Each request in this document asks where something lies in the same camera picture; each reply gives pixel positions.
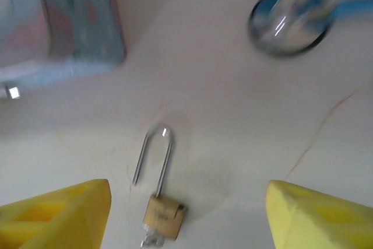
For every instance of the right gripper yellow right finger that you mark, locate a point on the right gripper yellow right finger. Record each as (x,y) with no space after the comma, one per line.
(320,220)

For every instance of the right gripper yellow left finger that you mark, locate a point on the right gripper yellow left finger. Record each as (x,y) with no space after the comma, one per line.
(52,220)

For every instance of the silver key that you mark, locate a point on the silver key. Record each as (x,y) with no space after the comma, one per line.
(151,238)

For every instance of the brass padlock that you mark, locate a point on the brass padlock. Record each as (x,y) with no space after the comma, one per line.
(163,217)

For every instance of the blue cartoon tin box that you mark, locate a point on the blue cartoon tin box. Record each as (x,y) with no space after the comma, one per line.
(81,21)

